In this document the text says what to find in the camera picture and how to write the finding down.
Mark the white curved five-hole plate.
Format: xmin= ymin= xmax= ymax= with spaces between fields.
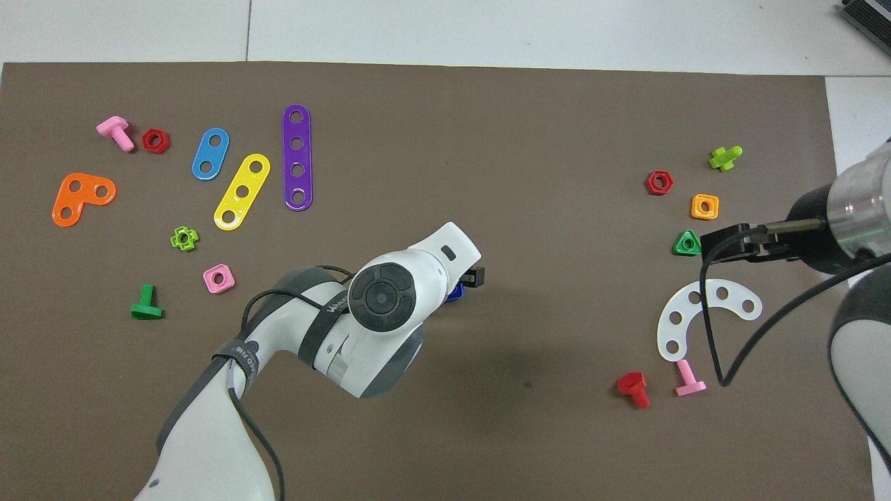
xmin=656 ymin=279 xmax=763 ymax=363

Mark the blue two-hole plate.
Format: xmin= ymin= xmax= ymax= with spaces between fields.
xmin=191 ymin=127 xmax=230 ymax=181

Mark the orange heart-shaped plate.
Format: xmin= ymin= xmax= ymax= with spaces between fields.
xmin=52 ymin=173 xmax=118 ymax=228

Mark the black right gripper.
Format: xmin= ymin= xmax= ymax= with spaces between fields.
xmin=700 ymin=186 xmax=858 ymax=273

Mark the yellow three-hole plate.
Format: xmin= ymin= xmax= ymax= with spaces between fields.
xmin=213 ymin=153 xmax=271 ymax=231

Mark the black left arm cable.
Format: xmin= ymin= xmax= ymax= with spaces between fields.
xmin=212 ymin=264 xmax=356 ymax=501

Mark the small pink plastic screw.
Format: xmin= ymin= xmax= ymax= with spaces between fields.
xmin=675 ymin=359 xmax=707 ymax=398

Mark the purple four-hole plate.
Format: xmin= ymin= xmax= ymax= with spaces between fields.
xmin=282 ymin=104 xmax=314 ymax=212

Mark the lime green cross-head screw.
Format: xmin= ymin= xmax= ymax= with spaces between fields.
xmin=709 ymin=145 xmax=743 ymax=173

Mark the pink square nut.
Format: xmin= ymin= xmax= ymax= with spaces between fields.
xmin=203 ymin=264 xmax=236 ymax=294

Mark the green plastic screw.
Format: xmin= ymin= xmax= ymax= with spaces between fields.
xmin=130 ymin=283 xmax=165 ymax=321

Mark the dark ribbed device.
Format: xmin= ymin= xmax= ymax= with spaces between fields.
xmin=839 ymin=0 xmax=891 ymax=47

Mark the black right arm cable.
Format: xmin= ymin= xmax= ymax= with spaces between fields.
xmin=700 ymin=219 xmax=891 ymax=388

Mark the brown table mat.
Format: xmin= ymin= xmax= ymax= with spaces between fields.
xmin=0 ymin=61 xmax=876 ymax=501

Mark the red plastic screw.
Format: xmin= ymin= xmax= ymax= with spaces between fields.
xmin=617 ymin=372 xmax=651 ymax=410

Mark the large pink plastic screw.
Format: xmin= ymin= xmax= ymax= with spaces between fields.
xmin=96 ymin=116 xmax=136 ymax=152

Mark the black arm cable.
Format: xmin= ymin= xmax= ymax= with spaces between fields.
xmin=700 ymin=219 xmax=891 ymax=388
xmin=212 ymin=264 xmax=356 ymax=501

